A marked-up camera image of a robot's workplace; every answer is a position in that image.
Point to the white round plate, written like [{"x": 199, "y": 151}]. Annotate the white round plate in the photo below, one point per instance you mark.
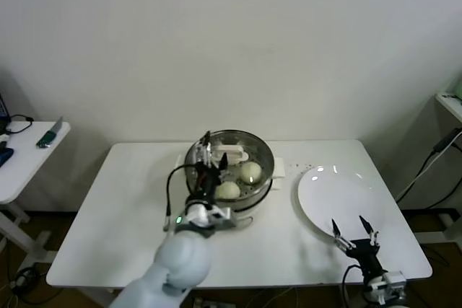
[{"x": 339, "y": 200}]

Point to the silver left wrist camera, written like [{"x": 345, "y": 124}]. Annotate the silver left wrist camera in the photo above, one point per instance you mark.
[{"x": 222, "y": 216}]

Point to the white side table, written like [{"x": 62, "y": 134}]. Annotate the white side table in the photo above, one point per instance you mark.
[{"x": 32, "y": 156}]

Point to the white power strip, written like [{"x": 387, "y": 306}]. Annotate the white power strip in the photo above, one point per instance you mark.
[{"x": 202, "y": 302}]

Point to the pale green panel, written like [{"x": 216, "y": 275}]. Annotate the pale green panel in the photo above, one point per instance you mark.
[{"x": 455, "y": 86}]

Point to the laptop with blue screen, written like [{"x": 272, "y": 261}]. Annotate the laptop with blue screen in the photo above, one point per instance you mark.
[{"x": 3, "y": 106}]

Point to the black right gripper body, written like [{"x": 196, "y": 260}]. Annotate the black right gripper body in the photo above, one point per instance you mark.
[{"x": 366, "y": 252}]

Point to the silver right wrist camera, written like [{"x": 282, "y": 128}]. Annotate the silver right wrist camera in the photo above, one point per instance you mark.
[{"x": 395, "y": 279}]

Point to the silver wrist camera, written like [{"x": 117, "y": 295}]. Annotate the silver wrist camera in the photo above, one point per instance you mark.
[
  {"x": 395, "y": 279},
  {"x": 222, "y": 216}
]

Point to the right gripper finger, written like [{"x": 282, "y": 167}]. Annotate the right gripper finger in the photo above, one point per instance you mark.
[
  {"x": 370, "y": 234},
  {"x": 339, "y": 237}
]

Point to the cream electric cooking pot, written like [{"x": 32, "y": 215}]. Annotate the cream electric cooking pot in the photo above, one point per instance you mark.
[{"x": 249, "y": 214}]

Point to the white floor plug adapter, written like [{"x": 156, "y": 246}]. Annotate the white floor plug adapter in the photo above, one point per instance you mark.
[{"x": 23, "y": 280}]

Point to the perforated steel steamer basket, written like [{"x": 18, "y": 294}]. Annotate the perforated steel steamer basket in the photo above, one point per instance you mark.
[{"x": 263, "y": 167}]

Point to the blue tool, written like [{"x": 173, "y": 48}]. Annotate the blue tool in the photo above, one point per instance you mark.
[{"x": 6, "y": 154}]

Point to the white shelf table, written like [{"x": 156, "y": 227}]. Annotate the white shelf table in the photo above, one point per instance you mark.
[{"x": 451, "y": 106}]

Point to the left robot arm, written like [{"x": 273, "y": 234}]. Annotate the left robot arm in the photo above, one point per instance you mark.
[{"x": 180, "y": 261}]

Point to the white steamed baozi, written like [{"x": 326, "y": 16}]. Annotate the white steamed baozi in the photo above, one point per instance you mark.
[
  {"x": 229, "y": 190},
  {"x": 250, "y": 172}
]

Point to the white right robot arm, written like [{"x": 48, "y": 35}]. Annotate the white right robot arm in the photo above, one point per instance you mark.
[{"x": 384, "y": 291}]

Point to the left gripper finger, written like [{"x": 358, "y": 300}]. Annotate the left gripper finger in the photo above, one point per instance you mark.
[
  {"x": 223, "y": 163},
  {"x": 203, "y": 151}
]

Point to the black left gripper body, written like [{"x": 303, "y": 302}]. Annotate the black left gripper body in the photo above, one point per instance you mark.
[{"x": 207, "y": 178}]

